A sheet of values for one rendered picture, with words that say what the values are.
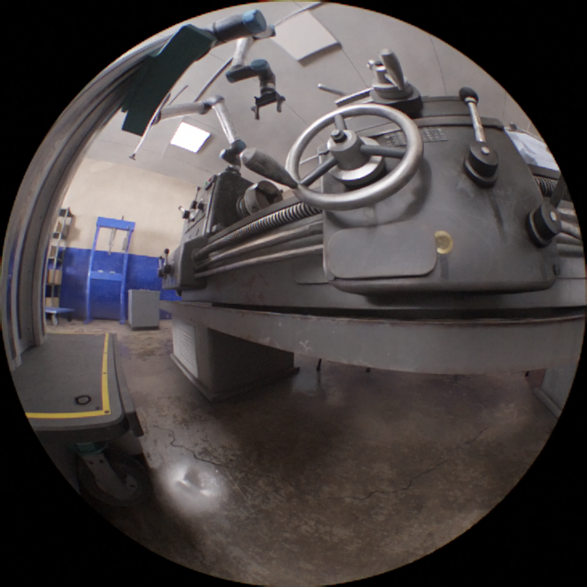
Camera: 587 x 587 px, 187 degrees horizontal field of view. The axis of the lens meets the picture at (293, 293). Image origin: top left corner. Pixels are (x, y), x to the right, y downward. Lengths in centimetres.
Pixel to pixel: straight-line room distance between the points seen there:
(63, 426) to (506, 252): 58
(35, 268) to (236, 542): 86
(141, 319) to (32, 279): 228
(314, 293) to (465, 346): 38
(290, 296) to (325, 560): 69
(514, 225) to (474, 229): 7
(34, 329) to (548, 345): 108
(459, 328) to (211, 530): 58
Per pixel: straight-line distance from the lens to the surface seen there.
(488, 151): 29
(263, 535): 51
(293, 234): 44
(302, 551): 50
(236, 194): 124
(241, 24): 104
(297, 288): 52
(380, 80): 40
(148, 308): 287
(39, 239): 78
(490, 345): 26
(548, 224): 29
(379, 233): 24
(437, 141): 36
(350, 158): 25
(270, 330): 34
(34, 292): 76
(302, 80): 309
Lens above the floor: 49
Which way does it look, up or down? 3 degrees up
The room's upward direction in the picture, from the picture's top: 1 degrees clockwise
